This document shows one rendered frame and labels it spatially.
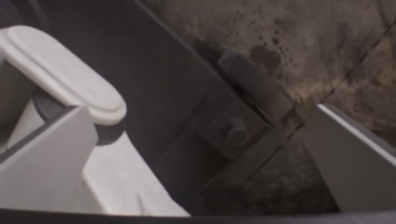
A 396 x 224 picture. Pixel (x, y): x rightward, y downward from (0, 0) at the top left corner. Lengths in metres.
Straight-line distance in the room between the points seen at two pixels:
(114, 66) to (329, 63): 0.56
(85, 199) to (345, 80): 0.69
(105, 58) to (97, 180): 0.25
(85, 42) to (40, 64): 0.16
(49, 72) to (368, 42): 0.74
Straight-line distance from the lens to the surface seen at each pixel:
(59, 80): 0.32
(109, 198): 0.28
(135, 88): 0.44
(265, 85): 0.40
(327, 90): 0.69
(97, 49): 0.46
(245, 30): 0.58
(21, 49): 0.35
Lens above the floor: 0.57
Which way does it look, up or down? 70 degrees down
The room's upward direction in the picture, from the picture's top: 175 degrees counter-clockwise
